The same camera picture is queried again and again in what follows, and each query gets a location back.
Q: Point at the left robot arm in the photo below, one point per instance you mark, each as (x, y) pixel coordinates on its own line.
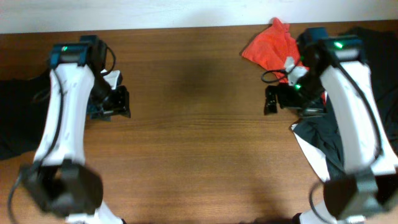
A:
(58, 180)

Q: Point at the black garment pile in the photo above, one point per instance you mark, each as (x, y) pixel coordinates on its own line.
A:
(322, 132)

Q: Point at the white garment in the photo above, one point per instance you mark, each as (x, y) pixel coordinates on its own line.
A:
(315, 158)

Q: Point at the orange red garment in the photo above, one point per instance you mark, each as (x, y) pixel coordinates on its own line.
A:
(270, 48)

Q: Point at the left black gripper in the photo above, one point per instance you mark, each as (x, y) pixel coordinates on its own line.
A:
(122, 107)

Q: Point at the black shorts white lining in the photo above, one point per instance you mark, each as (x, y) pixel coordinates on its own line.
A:
(23, 115)

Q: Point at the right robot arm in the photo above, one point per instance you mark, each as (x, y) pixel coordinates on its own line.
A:
(338, 67)

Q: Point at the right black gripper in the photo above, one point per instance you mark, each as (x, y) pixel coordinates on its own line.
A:
(313, 107)

